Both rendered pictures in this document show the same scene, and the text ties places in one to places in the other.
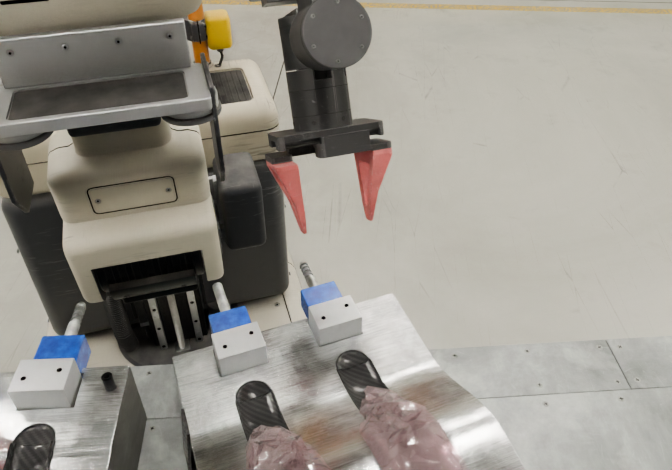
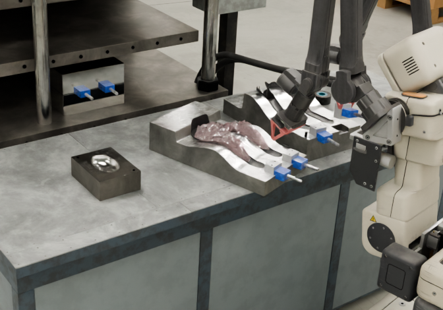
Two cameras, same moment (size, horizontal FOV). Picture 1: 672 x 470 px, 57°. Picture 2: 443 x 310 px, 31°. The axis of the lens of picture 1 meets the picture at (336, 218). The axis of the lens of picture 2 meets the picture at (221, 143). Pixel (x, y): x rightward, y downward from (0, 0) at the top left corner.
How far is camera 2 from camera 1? 2.82 m
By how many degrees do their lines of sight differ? 108
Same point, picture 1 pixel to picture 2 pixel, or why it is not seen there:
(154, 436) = not seen: hidden behind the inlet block
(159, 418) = not seen: hidden behind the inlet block
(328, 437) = (250, 145)
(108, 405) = (301, 134)
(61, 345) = (325, 134)
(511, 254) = not seen: outside the picture
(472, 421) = (219, 148)
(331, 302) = (276, 164)
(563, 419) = (196, 190)
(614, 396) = (183, 198)
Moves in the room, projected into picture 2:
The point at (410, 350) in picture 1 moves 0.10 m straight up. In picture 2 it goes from (247, 171) to (249, 144)
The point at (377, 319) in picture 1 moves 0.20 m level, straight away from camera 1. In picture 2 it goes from (263, 175) to (294, 204)
